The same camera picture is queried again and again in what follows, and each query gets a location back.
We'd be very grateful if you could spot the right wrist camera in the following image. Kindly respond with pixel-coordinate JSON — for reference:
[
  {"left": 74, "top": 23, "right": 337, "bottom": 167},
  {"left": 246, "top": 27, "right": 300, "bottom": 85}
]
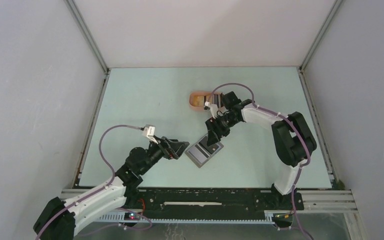
[{"left": 204, "top": 101, "right": 219, "bottom": 118}]

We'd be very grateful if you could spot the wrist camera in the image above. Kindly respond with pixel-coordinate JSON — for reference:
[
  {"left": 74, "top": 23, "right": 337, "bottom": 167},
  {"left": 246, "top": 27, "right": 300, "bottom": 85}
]
[
  {"left": 204, "top": 101, "right": 219, "bottom": 118},
  {"left": 142, "top": 124, "right": 159, "bottom": 144}
]

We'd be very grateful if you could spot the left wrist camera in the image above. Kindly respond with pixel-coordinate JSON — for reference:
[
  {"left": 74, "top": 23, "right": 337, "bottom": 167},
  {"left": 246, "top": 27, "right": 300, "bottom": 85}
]
[{"left": 142, "top": 124, "right": 159, "bottom": 144}]

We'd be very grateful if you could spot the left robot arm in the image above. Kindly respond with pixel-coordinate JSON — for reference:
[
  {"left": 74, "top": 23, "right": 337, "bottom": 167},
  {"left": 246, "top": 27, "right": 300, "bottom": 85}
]
[{"left": 33, "top": 136, "right": 189, "bottom": 240}]

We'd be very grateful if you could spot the white cable duct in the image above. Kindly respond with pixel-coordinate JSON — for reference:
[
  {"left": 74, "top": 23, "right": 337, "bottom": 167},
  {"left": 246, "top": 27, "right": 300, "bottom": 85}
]
[{"left": 99, "top": 211, "right": 276, "bottom": 225}]

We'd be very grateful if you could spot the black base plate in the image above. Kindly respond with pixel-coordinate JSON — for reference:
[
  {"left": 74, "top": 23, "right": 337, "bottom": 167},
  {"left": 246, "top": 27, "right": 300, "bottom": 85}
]
[{"left": 124, "top": 187, "right": 305, "bottom": 221}]

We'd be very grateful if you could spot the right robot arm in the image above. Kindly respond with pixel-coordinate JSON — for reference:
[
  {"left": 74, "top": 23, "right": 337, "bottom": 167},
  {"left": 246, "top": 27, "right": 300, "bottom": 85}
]
[{"left": 204, "top": 91, "right": 317, "bottom": 209}]

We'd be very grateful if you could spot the beige leather card holder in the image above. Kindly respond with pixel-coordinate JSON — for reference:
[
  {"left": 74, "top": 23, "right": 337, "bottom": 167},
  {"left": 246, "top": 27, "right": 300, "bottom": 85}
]
[{"left": 185, "top": 134, "right": 224, "bottom": 168}]

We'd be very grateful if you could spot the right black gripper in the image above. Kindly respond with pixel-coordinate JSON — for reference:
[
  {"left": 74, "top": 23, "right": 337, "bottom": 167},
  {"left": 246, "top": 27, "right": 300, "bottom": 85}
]
[{"left": 205, "top": 112, "right": 241, "bottom": 147}]

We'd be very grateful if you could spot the black card gripper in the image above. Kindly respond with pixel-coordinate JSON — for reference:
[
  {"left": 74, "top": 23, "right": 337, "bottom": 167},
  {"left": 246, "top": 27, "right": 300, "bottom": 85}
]
[{"left": 198, "top": 135, "right": 222, "bottom": 155}]

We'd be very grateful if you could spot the aluminium frame rail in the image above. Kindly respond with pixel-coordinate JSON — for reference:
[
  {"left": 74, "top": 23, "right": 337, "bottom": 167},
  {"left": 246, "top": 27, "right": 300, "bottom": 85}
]
[{"left": 56, "top": 188, "right": 359, "bottom": 214}]

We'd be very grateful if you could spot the yellow VIP card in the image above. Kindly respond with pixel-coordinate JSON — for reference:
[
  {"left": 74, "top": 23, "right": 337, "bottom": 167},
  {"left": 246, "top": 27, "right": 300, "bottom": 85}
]
[{"left": 191, "top": 95, "right": 207, "bottom": 108}]

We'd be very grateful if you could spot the pink oval tray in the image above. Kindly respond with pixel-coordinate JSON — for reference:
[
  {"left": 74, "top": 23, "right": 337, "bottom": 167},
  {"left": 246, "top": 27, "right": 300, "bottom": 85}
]
[{"left": 189, "top": 91, "right": 224, "bottom": 111}]

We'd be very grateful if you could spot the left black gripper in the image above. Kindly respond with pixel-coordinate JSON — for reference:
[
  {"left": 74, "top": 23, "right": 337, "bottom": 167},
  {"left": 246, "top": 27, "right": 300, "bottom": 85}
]
[{"left": 139, "top": 135, "right": 189, "bottom": 175}]

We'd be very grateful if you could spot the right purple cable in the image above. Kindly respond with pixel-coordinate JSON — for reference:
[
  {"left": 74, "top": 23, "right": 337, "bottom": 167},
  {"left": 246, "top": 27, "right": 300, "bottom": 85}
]
[{"left": 205, "top": 82, "right": 314, "bottom": 240}]

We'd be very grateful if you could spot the grey card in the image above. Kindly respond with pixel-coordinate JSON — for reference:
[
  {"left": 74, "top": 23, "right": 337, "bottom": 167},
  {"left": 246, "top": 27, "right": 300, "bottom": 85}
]
[{"left": 186, "top": 144, "right": 209, "bottom": 168}]

